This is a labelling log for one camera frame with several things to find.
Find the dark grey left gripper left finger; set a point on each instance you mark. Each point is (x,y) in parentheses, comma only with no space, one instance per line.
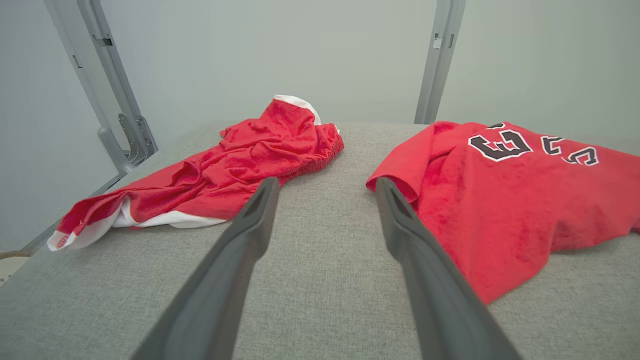
(215,295)

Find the grey metal frame post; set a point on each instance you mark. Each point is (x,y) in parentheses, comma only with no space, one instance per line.
(107,80)
(440,65)

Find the red shorts with white stripe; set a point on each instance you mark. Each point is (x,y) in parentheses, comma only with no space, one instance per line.
(240,165)

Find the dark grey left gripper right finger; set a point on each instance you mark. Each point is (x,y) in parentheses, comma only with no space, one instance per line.
(440,300)

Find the red jersey with number print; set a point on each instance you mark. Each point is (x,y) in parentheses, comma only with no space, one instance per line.
(510,210)

